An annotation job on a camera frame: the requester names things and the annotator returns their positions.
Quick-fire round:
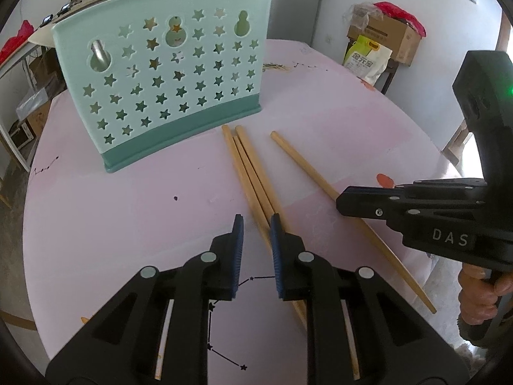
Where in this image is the white fleece garment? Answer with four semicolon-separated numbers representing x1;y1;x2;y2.
451;339;487;373

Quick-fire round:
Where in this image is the brown cardboard box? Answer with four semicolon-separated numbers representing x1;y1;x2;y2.
347;12;422;67

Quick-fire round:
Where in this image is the green plastic utensil holder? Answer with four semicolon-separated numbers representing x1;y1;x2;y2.
52;0;274;174

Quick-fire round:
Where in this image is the white and yellow rice bag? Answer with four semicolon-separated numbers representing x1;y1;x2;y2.
342;34;393;87

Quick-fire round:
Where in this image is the metal spoon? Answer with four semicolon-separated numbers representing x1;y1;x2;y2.
90;40;111;69

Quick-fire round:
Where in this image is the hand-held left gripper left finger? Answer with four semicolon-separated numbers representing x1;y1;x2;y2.
45;214;245;385

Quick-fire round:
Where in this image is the person's right hand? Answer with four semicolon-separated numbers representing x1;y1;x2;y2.
458;268;513;326

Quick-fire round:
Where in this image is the red plastic bag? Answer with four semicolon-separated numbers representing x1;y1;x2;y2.
373;1;426;38
0;20;35;64

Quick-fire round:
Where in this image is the wooden chopsticks group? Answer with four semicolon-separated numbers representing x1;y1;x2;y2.
221;124;308;327

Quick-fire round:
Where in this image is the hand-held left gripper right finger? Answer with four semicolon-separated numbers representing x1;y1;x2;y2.
269;214;470;385

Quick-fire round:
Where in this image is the white side table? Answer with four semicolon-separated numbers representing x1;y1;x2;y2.
0;0;101;209

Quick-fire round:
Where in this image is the wooden chopstick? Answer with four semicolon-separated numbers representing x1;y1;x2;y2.
235;125;281;219
270;130;437;315
232;136;277;225

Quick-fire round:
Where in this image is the clear plastic wrap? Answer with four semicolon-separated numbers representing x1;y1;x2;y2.
342;2;377;29

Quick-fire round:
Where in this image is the dark wooden stool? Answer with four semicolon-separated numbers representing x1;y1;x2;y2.
374;61;401;96

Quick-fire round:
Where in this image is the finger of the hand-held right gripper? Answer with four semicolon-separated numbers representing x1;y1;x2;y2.
396;177;488;189
335;185;486;228

